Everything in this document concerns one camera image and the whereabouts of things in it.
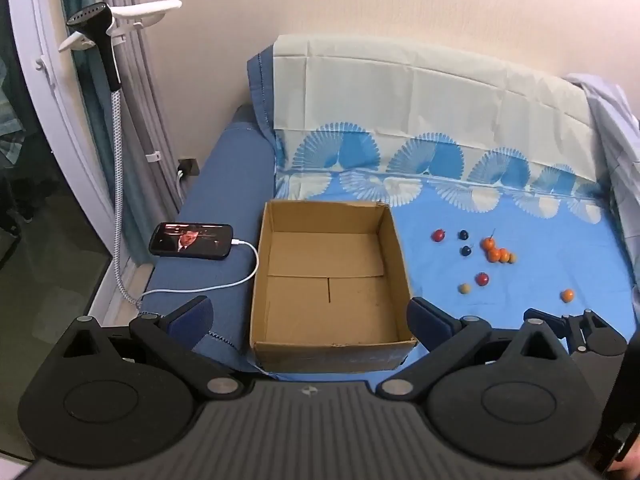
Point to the black garment steamer head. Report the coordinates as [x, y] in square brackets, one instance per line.
[107, 55]

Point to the person's right hand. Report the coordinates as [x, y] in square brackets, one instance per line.
[629, 457]

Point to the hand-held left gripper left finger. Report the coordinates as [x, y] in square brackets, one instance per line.
[192, 316]

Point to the light grey cloth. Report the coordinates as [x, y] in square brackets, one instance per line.
[620, 135]

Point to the brown cardboard box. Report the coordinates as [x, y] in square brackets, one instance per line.
[325, 310]

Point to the grey curtain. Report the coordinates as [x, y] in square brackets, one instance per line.
[145, 110]

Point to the blue fan-printed sheet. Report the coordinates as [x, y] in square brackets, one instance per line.
[450, 110]

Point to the orange fruit with stem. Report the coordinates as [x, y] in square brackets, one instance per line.
[487, 244]

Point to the olive green small fruit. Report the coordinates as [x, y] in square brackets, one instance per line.
[464, 288]

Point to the white door frame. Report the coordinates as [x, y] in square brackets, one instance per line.
[50, 110]

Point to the dark cherry with stem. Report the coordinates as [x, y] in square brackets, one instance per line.
[466, 251]

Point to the dark blueberry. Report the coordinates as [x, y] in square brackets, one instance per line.
[464, 234]

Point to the white steamer hanger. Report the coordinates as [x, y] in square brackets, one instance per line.
[145, 10]

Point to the small orange fruit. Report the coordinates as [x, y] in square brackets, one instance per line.
[567, 295]
[503, 255]
[493, 255]

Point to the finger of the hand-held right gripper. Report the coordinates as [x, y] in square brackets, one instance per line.
[600, 337]

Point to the red cherry tomato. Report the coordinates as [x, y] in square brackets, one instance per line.
[482, 279]
[438, 235]

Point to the white curtain clip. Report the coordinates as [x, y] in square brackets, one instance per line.
[153, 156]

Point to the wall socket with plug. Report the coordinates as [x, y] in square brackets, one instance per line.
[187, 166]

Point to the blue sofa armrest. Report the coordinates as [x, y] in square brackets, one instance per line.
[220, 185]

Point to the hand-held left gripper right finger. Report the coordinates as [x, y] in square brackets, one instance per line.
[425, 321]

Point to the black smartphone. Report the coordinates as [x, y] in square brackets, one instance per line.
[190, 241]

